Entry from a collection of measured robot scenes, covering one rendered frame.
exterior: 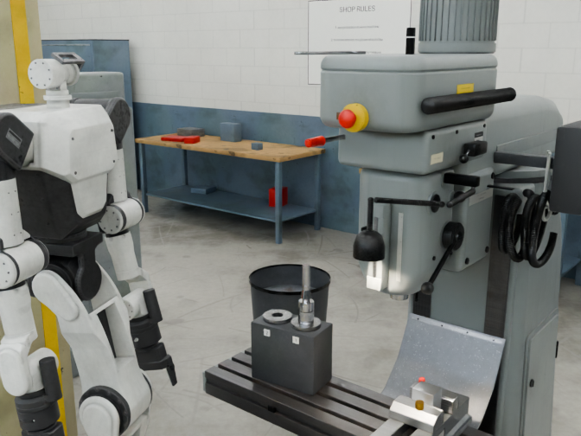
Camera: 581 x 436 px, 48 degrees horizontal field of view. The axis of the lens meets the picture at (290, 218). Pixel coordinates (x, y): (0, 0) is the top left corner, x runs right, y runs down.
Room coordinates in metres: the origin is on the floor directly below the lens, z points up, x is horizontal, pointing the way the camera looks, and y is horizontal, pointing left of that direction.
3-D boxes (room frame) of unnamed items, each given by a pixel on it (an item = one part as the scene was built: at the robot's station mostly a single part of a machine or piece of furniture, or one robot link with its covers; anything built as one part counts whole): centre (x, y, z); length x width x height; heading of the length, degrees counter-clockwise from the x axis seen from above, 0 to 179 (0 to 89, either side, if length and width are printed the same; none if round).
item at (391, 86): (1.59, -0.29, 1.81); 0.47 x 0.26 x 0.16; 141
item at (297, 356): (1.83, 0.00, 1.01); 0.22 x 0.12 x 0.20; 59
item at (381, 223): (1.50, -0.21, 1.45); 0.04 x 0.04 x 0.21; 51
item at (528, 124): (1.97, -0.59, 1.66); 0.80 x 0.23 x 0.20; 141
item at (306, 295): (1.81, -0.05, 1.24); 0.03 x 0.03 x 0.11
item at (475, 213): (1.73, -0.40, 1.47); 0.24 x 0.19 x 0.26; 51
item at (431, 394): (1.52, -0.35, 1.02); 0.06 x 0.05 x 0.06; 52
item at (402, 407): (1.48, -0.32, 1.00); 0.12 x 0.06 x 0.04; 52
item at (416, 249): (1.59, -0.28, 1.47); 0.21 x 0.19 x 0.32; 51
